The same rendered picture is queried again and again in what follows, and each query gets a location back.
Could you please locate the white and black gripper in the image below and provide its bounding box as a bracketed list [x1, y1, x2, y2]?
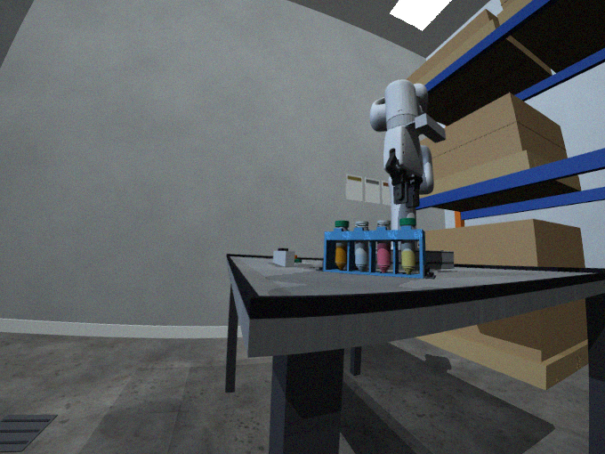
[383, 125, 424, 208]

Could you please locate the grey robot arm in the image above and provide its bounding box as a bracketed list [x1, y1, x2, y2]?
[370, 79, 446, 230]

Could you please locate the black table edge trim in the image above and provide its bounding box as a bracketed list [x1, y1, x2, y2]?
[227, 254, 605, 319]

